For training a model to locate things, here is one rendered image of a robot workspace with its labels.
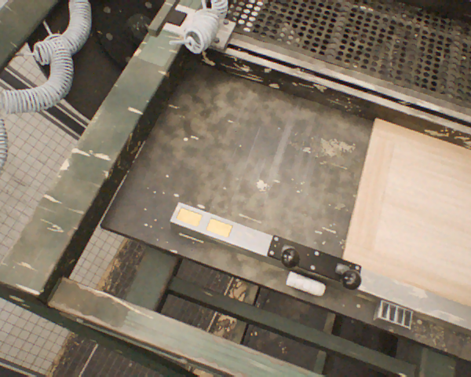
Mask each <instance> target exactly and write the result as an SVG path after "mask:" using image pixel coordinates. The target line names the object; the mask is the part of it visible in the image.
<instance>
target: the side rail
mask: <svg viewBox="0 0 471 377"><path fill-rule="evenodd" d="M62 278H63V279H62V281H61V283H60V284H59V286H58V287H57V289H56V291H55V292H54V294H53V297H52V298H51V299H50V301H49V302H48V304H49V305H50V307H53V308H55V309H59V310H60V315H61V316H63V317H67V318H68V319H71V320H74V321H77V322H79V323H82V324H85V325H86V326H88V327H90V328H93V329H96V330H98V331H102V332H103V333H107V334H109V335H113V336H115V337H117V338H119V339H123V340H125V341H128V342H130V343H132V344H134V345H136V346H139V347H142V348H144V349H146V350H151V351H153V352H155V353H158V354H161V355H163V356H165V357H169V358H172V359H174V360H176V361H178V362H180V363H182V364H186V365H188V366H191V367H193V368H197V369H199V370H201V371H204V372H207V373H209V374H212V375H215V376H218V377H327V376H325V375H321V374H319V373H317V372H313V371H310V370H308V369H306V368H302V367H300V366H297V365H295V364H292V363H288V362H286V361H283V360H280V358H278V357H274V356H272V355H270V354H267V353H263V352H261V351H259V350H255V349H253V348H250V347H247V346H244V345H242V344H239V343H237V342H233V341H231V340H228V339H224V338H222V337H220V336H218V335H214V333H212V332H208V331H205V330H203V329H200V328H197V327H195V326H192V325H189V324H186V323H183V322H181V321H179V320H175V319H172V318H170V317H166V316H164V315H162V314H161V313H158V312H156V311H154V310H150V309H147V308H144V307H142V306H139V305H136V304H134V303H131V302H128V301H125V300H123V299H120V298H117V296H114V295H110V294H108V293H106V292H103V291H100V290H97V289H95V288H93V287H90V286H86V285H84V284H81V283H78V282H76V281H73V280H72V279H70V278H67V277H66V276H63V277H62Z"/></svg>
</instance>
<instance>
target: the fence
mask: <svg viewBox="0 0 471 377"><path fill-rule="evenodd" d="M181 208H184V209H186V210H190V211H193V212H195V213H198V214H200V215H202V219H201V221H200V223H199V226H198V227H197V226H194V225H190V224H188V223H185V222H183V221H179V220H176V218H177V217H178V215H179V212H180V210H181ZM210 219H214V220H217V221H220V222H223V223H225V224H227V225H232V231H230V233H229V236H228V238H226V237H223V236H220V235H218V234H215V233H212V232H210V231H208V230H206V228H207V226H208V224H209V222H210ZM170 228H172V229H175V230H178V231H180V232H182V233H184V234H187V235H189V236H193V237H196V238H198V239H201V240H205V241H206V242H209V243H214V244H216V245H218V246H221V247H225V248H227V249H229V250H230V251H234V252H236V253H239V254H243V255H245V256H247V257H251V258H254V259H257V260H259V261H262V262H265V263H268V264H271V265H274V266H277V267H280V268H281V269H286V270H287V271H289V272H292V273H296V274H298V275H301V276H303V277H308V278H310V279H312V280H316V281H319V282H320V283H322V284H326V285H329V286H332V287H335V288H337V289H340V290H343V291H347V292H349V293H352V294H354V295H356V296H357V295H358V297H361V298H364V299H366V300H369V301H372V302H376V303H378V302H380V301H384V302H387V303H390V304H393V305H396V306H399V307H402V308H405V309H408V310H410V311H413V313H412V316H414V317H417V318H420V319H423V320H427V321H429V322H432V323H434V324H438V325H440V326H442V327H445V328H449V329H451V330H454V331H458V332H460V334H463V335H467V336H469V337H471V306H468V305H465V304H462V303H460V302H456V301H454V300H452V299H449V298H445V297H442V296H440V295H436V294H433V293H431V292H429V291H425V290H422V289H420V288H417V287H413V286H411V285H408V284H405V283H402V282H399V281H397V280H394V279H390V278H388V277H387V276H384V275H382V274H379V273H376V272H373V271H370V270H368V269H364V268H361V271H360V276H361V279H362V282H361V285H360V286H359V287H358V288H357V289H355V290H349V289H347V288H345V287H343V285H342V284H341V283H340V282H337V281H335V280H332V279H329V278H326V277H323V276H320V275H317V274H315V273H311V272H309V271H308V270H306V269H302V268H299V267H297V266H295V267H294V268H288V267H286V266H284V265H283V264H282V262H281V261H279V260H276V259H274V258H270V257H269V256H268V255H267V254H268V249H269V247H270V244H271V242H272V238H273V236H270V235H268V234H265V233H263V232H261V231H258V230H256V229H252V228H250V227H246V226H244V225H241V224H238V223H235V222H233V221H229V220H226V219H223V218H220V217H218V216H215V215H212V214H210V213H208V212H205V211H203V210H200V209H197V208H194V207H190V206H188V205H185V204H183V203H179V204H178V205H177V207H176V209H175V211H174V213H173V216H172V218H171V220H170Z"/></svg>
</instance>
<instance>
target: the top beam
mask: <svg viewBox="0 0 471 377"><path fill-rule="evenodd" d="M178 5H182V6H184V7H188V8H191V9H194V10H201V9H203V4H202V1H201V0H180V2H179V3H178ZM177 40H184V37H183V36H180V35H176V34H174V33H170V32H168V31H163V30H161V32H160V33H159V35H158V37H157V38H156V37H154V36H151V35H149V32H148V34H147V36H146V37H144V40H143V41H142V43H141V45H140V46H139V48H138V49H137V51H136V53H135V54H134V55H133V57H132V59H131V60H130V62H129V63H128V65H126V68H125V69H124V71H123V72H122V74H121V75H120V76H119V79H118V80H117V82H116V83H115V85H114V86H113V87H112V89H111V92H110V93H109V94H108V95H107V96H106V98H105V99H104V102H103V103H102V105H101V106H100V107H99V109H98V110H97V113H96V115H95V116H94V117H93V119H92V121H91V122H90V124H89V125H88V126H87V128H86V129H85V130H84V133H83V134H82V136H81V137H80V138H79V140H78V142H77V144H76V145H75V147H74V148H73V149H72V151H71V154H70V155H69V157H68V158H67V160H66V161H64V163H63V165H62V167H61V168H60V169H59V171H58V172H57V175H56V177H55V178H54V179H53V181H52V183H51V184H50V186H49V187H48V189H47V190H46V192H45V195H44V196H43V197H42V199H41V200H40V202H39V204H38V206H37V207H35V209H34V210H33V211H32V213H31V215H30V217H29V219H28V220H27V222H26V223H25V225H24V227H23V228H22V229H21V231H20V233H19V234H18V236H17V237H16V240H15V241H14V243H13V245H12V246H11V248H10V249H9V251H8V252H7V254H6V255H5V257H4V258H3V259H2V261H1V263H0V287H2V289H3V290H5V291H7V292H8V293H10V294H11V295H14V296H16V297H19V298H22V299H24V300H28V301H30V302H33V303H35V304H38V305H40V306H44V308H46V309H49V308H52V307H50V305H49V304H48V301H47V298H48V297H49V295H50V293H51V291H52V290H53V288H54V286H55V285H56V283H57V280H58V278H59V277H63V275H65V276H66V277H67V278H69V277H70V275H71V274H72V272H73V270H74V268H75V267H76V265H77V263H78V261H79V259H80V258H81V255H82V252H83V251H84V250H85V248H86V245H87V244H88V242H89V240H90V238H91V236H93V234H94V232H95V230H96V228H97V226H98V225H99V223H100V220H101V219H102V217H103V216H104V212H105V211H106V210H107V208H108V205H109V203H110V202H111V200H112V198H113V196H114V195H115V192H117V190H118V188H119V186H120V185H121V183H122V180H123V179H124V177H125V175H126V172H127V171H128V169H129V168H130V165H131V163H132V162H133V160H134V158H135V155H137V153H138V152H139V150H140V148H141V146H142V144H143V143H144V140H145V139H146V137H147V135H148V132H149V131H150V129H151V128H152V125H153V124H154V122H155V121H156V120H157V118H158V115H159V113H160V112H161V110H162V108H163V106H164V104H165V103H166V101H167V99H168V97H169V95H170V92H171V91H172V90H173V88H174V87H175V85H176V84H177V81H178V79H179V78H180V77H181V73H182V71H183V70H184V68H185V66H186V64H187V63H188V61H189V59H190V57H192V54H193V52H192V51H191V50H189V48H187V46H186V45H185V44H170V41H177Z"/></svg>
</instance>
